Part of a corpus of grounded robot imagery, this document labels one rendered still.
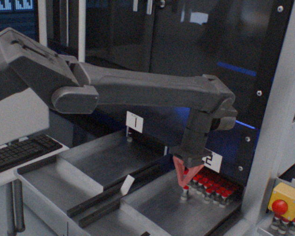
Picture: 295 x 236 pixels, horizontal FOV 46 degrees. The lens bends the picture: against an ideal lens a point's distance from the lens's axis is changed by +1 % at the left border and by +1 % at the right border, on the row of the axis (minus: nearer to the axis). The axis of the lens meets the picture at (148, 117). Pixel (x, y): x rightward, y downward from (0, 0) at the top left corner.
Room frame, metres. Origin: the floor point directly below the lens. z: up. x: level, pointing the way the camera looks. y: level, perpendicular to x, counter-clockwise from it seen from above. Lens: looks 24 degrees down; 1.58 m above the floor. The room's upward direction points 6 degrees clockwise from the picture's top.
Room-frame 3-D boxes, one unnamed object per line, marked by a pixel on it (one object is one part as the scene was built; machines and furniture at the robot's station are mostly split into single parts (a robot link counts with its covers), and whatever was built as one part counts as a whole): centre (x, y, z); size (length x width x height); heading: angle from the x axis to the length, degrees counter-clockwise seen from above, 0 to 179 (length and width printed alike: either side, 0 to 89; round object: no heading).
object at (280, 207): (0.79, -0.39, 1.00); 0.04 x 0.04 x 0.04; 50
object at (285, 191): (0.82, -0.42, 1.00); 0.08 x 0.07 x 0.07; 140
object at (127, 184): (0.89, 0.08, 0.91); 0.14 x 0.03 x 0.06; 139
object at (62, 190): (0.95, 0.03, 0.87); 0.70 x 0.48 x 0.02; 50
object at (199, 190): (0.96, -0.21, 0.91); 0.18 x 0.02 x 0.05; 50
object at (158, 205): (0.90, -0.15, 0.90); 0.34 x 0.26 x 0.04; 140
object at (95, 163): (1.12, 0.11, 0.90); 0.34 x 0.26 x 0.04; 140
